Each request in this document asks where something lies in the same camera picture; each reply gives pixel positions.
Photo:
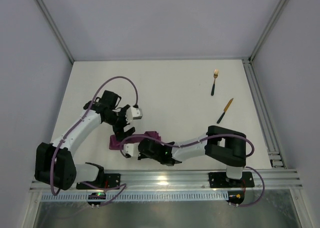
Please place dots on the aluminium rail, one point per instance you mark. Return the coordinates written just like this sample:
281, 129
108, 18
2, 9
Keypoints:
197, 180
271, 139

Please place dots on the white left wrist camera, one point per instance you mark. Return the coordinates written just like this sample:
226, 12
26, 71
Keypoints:
133, 113

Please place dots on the front aluminium rail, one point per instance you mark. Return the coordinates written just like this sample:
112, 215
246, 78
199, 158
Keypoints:
197, 180

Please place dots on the gold fork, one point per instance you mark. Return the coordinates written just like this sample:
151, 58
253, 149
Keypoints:
215, 76

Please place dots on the frame post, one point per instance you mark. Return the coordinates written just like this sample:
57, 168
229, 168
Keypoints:
272, 21
54, 28

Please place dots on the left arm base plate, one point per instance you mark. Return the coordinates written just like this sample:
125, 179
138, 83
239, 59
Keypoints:
112, 180

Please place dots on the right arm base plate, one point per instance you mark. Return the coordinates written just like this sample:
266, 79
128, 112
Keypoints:
220, 180

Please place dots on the slotted cable duct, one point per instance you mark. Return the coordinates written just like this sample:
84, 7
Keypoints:
141, 196

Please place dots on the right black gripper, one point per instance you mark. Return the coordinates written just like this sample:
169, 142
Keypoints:
143, 148

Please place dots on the black handled gold knife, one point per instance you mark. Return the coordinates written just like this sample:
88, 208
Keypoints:
225, 110

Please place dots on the right controller board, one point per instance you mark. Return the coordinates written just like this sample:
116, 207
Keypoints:
235, 197

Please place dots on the right aluminium rail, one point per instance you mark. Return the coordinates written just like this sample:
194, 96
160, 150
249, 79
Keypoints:
271, 139

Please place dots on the left frame post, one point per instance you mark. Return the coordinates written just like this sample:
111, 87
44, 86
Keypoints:
54, 28

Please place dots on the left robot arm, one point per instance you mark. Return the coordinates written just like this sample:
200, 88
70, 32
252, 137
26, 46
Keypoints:
54, 164

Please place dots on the left controller board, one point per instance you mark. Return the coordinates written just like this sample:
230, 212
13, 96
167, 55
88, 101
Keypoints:
95, 199

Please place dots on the right frame post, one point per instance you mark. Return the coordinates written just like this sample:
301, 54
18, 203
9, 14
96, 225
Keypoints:
272, 21

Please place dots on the controller board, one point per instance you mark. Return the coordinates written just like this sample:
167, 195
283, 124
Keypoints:
235, 197
95, 199

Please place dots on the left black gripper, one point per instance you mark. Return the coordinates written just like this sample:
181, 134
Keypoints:
121, 127

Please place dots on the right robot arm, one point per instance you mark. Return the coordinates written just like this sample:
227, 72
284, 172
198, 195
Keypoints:
221, 144

